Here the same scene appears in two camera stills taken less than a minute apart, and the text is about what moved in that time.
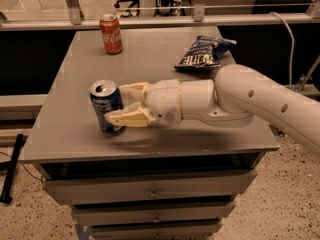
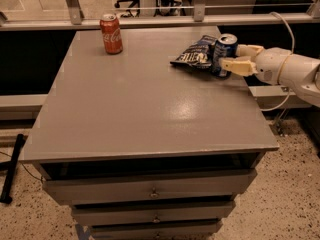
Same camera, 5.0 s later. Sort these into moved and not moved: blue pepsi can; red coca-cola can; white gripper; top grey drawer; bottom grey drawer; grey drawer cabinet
Moved: blue pepsi can; white gripper
Not moved: red coca-cola can; top grey drawer; grey drawer cabinet; bottom grey drawer
